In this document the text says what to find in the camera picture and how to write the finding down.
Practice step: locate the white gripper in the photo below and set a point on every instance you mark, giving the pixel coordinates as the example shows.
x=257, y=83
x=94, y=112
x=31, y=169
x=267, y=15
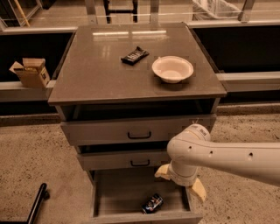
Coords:
x=179, y=177

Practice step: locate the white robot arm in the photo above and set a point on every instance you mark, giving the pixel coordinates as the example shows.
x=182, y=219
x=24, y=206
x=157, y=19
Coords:
x=193, y=148

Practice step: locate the middle grey drawer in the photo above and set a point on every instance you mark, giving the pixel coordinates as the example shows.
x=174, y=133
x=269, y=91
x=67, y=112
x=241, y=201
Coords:
x=123, y=159

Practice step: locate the grey drawer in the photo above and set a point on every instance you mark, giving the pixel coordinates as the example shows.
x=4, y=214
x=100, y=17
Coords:
x=123, y=159
x=131, y=130
x=118, y=196

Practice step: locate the top grey drawer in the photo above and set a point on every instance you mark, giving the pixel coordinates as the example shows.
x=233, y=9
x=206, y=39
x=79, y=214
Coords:
x=131, y=130

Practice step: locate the bottom grey drawer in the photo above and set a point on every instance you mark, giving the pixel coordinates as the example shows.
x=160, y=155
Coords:
x=118, y=196

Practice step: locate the grey drawer cabinet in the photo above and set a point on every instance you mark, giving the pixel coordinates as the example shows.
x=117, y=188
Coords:
x=94, y=84

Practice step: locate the white paper bowl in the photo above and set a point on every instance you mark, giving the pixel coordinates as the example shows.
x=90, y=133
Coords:
x=172, y=69

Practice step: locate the black snack bar wrapper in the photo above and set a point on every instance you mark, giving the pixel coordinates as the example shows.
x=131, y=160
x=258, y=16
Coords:
x=133, y=57

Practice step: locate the black bar bottom left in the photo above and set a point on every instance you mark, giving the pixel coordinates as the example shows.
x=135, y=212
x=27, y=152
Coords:
x=42, y=195

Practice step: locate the white bin with liner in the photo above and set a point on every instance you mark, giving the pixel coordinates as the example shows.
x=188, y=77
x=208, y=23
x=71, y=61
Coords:
x=214, y=10

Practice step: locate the open cardboard box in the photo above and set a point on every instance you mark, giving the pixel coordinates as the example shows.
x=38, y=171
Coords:
x=32, y=72

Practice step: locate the black chair legs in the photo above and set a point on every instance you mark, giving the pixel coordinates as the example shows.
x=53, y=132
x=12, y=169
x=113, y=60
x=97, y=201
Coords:
x=132, y=11

